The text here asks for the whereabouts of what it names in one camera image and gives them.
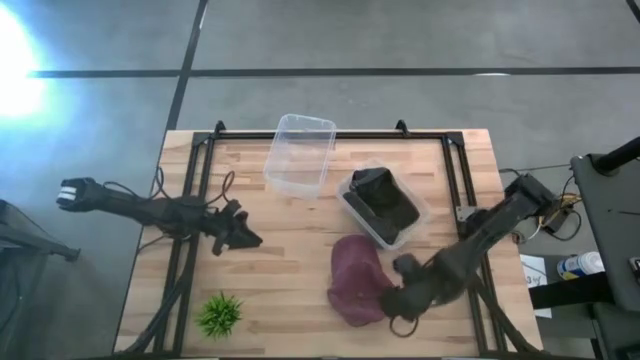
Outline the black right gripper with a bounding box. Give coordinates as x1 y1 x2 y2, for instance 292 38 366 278
378 253 442 322

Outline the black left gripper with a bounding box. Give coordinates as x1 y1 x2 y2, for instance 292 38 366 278
211 199 264 257

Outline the maroon hat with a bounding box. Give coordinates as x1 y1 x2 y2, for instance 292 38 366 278
326 234 397 328

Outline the clear plastic container holding hat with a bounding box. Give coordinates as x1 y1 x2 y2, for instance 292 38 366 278
335 159 432 252

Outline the black hat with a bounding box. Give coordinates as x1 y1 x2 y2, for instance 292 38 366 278
342 166 422 246

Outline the small green artificial plant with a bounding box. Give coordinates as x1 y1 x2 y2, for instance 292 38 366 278
194 291 245 341

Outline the empty clear plastic container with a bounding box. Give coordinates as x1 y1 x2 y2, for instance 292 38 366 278
263 113 338 201

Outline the white paper sheet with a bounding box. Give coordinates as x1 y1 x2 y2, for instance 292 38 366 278
519 253 553 320

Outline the white cylindrical can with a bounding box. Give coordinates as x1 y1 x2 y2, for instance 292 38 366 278
556 250 606 282

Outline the dark stand with black leg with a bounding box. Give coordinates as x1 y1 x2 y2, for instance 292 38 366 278
0 198 82 360

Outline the grey side cabinet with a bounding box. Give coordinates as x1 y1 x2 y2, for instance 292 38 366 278
570 151 640 314

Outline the black pole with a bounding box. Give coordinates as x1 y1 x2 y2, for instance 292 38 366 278
594 136 640 175

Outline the black right gripper cable loop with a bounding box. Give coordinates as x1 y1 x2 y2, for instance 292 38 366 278
388 313 421 339

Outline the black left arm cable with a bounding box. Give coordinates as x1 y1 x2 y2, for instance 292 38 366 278
102 165 237 207

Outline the black aluminium table frame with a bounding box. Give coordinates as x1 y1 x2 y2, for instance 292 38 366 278
118 119 539 357

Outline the black electronics box with wires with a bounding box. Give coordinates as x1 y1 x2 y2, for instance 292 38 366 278
539 197 584 242

